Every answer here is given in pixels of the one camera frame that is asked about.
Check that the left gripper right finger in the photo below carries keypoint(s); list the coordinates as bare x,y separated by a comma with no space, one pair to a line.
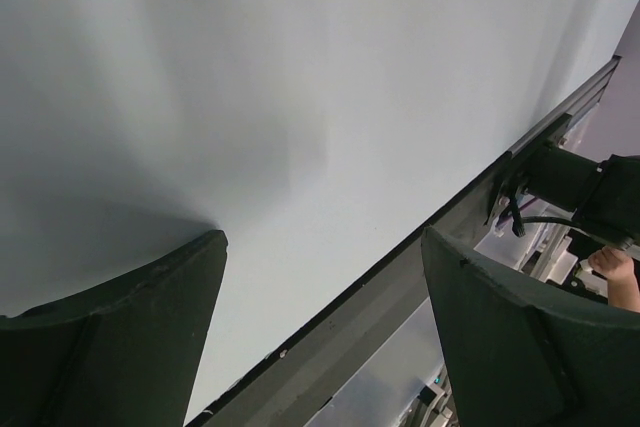
523,353

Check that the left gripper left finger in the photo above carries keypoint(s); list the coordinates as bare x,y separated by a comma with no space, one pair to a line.
123,353

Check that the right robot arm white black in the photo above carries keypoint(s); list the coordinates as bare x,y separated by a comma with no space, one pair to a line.
602,198

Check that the bare human hand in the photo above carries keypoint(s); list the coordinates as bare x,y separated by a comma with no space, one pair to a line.
619,271

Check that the aluminium frame rail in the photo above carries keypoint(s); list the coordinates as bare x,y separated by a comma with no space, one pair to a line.
373,352

